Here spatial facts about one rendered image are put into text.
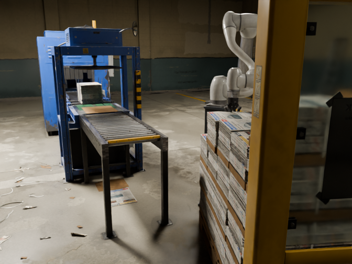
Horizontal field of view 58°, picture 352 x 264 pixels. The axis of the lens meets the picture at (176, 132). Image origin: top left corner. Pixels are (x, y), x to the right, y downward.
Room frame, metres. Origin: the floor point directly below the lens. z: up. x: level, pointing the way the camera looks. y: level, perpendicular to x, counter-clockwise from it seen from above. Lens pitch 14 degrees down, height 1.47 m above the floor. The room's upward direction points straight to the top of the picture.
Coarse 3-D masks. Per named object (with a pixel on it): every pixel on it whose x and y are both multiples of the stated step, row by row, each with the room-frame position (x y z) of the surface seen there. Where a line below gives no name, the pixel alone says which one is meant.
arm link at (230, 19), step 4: (228, 12) 2.67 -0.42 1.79; (232, 12) 2.67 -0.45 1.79; (224, 16) 2.67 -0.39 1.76; (228, 16) 2.63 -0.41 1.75; (232, 16) 2.63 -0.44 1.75; (236, 16) 2.61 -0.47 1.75; (240, 16) 2.61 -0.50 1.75; (224, 20) 2.63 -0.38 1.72; (228, 20) 2.60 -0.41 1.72; (232, 20) 2.60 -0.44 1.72; (236, 20) 2.60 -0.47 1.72; (240, 20) 2.60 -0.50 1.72; (224, 24) 2.61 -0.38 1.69; (228, 24) 2.58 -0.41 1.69; (232, 24) 2.58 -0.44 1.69; (236, 24) 2.59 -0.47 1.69; (240, 24) 2.60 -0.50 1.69; (224, 28) 2.59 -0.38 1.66; (236, 28) 2.61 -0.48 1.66
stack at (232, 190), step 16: (208, 160) 2.22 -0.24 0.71; (208, 176) 2.19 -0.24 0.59; (224, 176) 1.79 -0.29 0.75; (208, 192) 2.20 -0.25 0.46; (224, 192) 1.76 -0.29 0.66; (240, 192) 1.48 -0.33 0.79; (208, 208) 2.16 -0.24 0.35; (224, 208) 1.73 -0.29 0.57; (240, 208) 1.46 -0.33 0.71; (208, 224) 2.15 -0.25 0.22; (224, 224) 1.74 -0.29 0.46; (208, 240) 2.25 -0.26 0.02; (224, 240) 1.72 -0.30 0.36; (240, 240) 1.43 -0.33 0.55; (224, 256) 1.69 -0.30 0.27; (240, 256) 1.40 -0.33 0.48
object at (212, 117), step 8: (208, 112) 2.24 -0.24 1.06; (216, 112) 2.23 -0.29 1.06; (224, 112) 2.25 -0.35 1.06; (208, 120) 2.20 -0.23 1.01; (216, 120) 1.98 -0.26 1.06; (208, 128) 2.22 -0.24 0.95; (216, 128) 1.99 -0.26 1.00; (208, 136) 2.21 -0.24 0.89; (216, 136) 1.99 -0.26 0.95; (216, 144) 1.99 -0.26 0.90
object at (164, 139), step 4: (124, 112) 3.67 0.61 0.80; (132, 116) 3.42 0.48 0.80; (136, 120) 3.20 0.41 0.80; (140, 120) 3.20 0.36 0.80; (144, 124) 3.02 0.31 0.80; (148, 128) 2.85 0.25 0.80; (152, 128) 2.85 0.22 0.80; (156, 132) 2.71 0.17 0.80; (160, 136) 2.57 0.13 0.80; (164, 136) 2.56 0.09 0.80; (160, 140) 2.57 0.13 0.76; (164, 140) 2.53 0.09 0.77; (156, 144) 2.67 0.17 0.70; (160, 144) 2.57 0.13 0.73; (164, 144) 2.53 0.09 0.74; (160, 148) 2.57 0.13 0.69; (164, 148) 2.53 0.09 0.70
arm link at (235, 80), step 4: (232, 68) 2.29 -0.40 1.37; (236, 68) 2.28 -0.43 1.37; (228, 72) 2.29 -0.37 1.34; (232, 72) 2.27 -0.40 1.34; (236, 72) 2.26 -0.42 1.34; (240, 72) 2.28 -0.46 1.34; (228, 76) 2.28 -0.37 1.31; (232, 76) 2.26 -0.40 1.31; (236, 76) 2.26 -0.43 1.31; (240, 76) 2.26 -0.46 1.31; (244, 76) 2.27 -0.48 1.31; (228, 80) 2.28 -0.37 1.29; (232, 80) 2.26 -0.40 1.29; (236, 80) 2.26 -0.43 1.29; (240, 80) 2.25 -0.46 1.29; (244, 80) 2.26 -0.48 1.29; (228, 84) 2.28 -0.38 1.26; (232, 84) 2.26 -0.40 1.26; (236, 84) 2.26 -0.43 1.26; (240, 84) 2.26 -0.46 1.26; (244, 84) 2.26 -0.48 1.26; (228, 88) 2.29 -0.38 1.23; (232, 88) 2.26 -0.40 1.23; (236, 88) 2.26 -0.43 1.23; (240, 88) 2.28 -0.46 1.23
